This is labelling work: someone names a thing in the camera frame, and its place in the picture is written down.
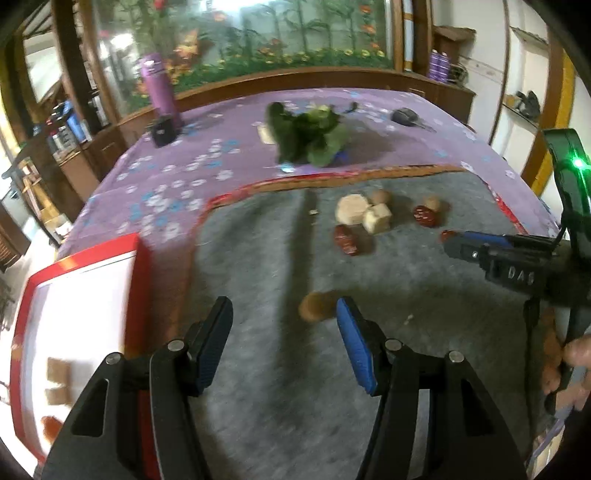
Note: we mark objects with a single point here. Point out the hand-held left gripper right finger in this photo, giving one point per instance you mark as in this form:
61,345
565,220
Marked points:
355,341

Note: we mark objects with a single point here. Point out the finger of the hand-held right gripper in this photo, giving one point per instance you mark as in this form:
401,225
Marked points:
489,238
466,253

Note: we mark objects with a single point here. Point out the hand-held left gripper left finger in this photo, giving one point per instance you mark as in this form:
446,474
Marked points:
210,350

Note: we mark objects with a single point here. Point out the red date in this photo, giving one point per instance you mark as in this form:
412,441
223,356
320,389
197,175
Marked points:
425,215
447,236
346,240

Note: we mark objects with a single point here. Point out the beige cube biscuit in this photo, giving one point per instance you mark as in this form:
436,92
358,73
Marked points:
377,218

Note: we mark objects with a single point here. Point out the round beige cracker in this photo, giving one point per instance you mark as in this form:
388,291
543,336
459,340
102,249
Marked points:
352,208

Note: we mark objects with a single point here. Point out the red box with white inside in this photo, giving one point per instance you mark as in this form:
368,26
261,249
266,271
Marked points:
83,300

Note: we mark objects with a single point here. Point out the cut sugarcane chunk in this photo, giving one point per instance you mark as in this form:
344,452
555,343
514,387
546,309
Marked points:
58,369
57,395

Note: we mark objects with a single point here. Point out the orange tangerine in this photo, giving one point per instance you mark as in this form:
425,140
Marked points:
50,425

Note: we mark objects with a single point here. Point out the person's right hand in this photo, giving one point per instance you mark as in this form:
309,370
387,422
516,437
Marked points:
579,355

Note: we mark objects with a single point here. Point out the dark bundle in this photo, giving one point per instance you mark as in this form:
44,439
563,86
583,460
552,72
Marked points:
528,105

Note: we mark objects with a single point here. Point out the grey felt mat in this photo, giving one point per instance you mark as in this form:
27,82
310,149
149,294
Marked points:
277,258

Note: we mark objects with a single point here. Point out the black car key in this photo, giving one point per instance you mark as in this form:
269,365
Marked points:
405,116

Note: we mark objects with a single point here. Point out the wooden partition cabinet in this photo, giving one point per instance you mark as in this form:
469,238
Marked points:
438,92

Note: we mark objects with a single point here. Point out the green leafy vegetable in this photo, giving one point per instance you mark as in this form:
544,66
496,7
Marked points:
304,134

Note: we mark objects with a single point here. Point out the purple floral tablecloth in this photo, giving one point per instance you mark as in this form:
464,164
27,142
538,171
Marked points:
207,138

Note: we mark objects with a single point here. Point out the small cream block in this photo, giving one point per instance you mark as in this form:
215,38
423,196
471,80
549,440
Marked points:
264,134

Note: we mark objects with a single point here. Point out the small black container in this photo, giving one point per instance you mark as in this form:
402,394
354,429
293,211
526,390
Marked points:
163,131

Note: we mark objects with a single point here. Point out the blue thermos flask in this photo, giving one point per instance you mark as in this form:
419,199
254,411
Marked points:
73,122

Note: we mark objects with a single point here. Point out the purple thermos bottle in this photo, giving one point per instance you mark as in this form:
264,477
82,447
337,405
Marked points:
159,87

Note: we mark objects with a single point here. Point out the dark wooden chair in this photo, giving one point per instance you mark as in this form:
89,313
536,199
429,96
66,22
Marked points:
21,159

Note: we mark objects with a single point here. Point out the floral glass panel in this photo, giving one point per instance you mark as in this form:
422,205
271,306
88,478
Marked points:
277,37

